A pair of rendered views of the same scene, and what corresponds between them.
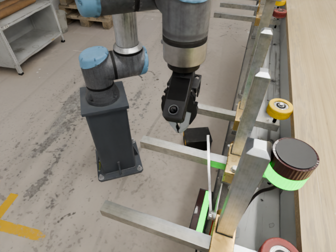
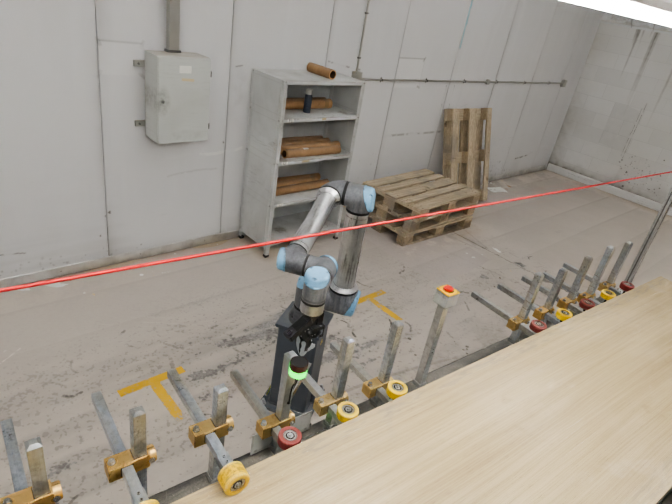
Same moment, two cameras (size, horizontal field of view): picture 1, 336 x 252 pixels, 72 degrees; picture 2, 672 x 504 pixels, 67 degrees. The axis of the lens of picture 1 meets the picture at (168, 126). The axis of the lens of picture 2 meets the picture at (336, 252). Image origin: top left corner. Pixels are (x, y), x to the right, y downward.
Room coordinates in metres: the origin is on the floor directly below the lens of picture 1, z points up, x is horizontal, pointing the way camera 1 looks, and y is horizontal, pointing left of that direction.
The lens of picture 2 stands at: (-0.89, -0.86, 2.25)
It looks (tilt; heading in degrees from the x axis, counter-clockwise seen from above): 27 degrees down; 30
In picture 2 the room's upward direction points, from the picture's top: 10 degrees clockwise
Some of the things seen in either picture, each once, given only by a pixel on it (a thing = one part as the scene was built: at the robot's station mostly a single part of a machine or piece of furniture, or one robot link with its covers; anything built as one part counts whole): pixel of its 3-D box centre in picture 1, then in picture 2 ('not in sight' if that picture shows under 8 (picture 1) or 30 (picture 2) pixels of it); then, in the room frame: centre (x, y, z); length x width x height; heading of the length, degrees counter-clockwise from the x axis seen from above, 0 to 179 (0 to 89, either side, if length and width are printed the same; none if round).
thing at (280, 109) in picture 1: (276, 116); (394, 396); (0.62, -0.39, 0.85); 0.08 x 0.08 x 0.11
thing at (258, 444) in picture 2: (210, 231); (282, 431); (0.25, -0.12, 0.75); 0.26 x 0.01 x 0.10; 161
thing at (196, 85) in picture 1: (183, 81); (310, 323); (0.46, -0.04, 1.10); 0.09 x 0.08 x 0.12; 162
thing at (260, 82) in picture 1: (240, 142); (338, 387); (0.45, -0.21, 0.90); 0.03 x 0.03 x 0.48; 71
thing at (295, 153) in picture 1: (270, 192); (295, 386); (0.20, -0.18, 1.05); 0.06 x 0.06 x 0.22; 71
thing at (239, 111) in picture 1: (242, 115); (378, 385); (0.67, -0.29, 0.81); 0.13 x 0.06 x 0.05; 161
